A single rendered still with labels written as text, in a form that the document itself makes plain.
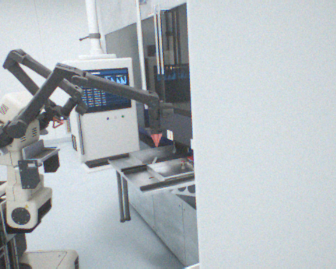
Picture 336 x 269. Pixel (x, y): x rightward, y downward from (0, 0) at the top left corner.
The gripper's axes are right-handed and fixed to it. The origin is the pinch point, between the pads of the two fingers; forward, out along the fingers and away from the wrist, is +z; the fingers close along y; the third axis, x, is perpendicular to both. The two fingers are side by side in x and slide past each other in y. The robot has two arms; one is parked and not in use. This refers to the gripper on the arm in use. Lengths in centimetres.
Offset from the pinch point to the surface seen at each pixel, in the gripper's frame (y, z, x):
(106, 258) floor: -18, 109, 83
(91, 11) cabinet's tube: -4, -79, 95
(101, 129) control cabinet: -9, 6, 88
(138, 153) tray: 7, 19, 53
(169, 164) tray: 15.1, 19.1, 18.8
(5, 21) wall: -55, -123, 545
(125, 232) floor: 8, 109, 114
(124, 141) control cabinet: 9, 18, 89
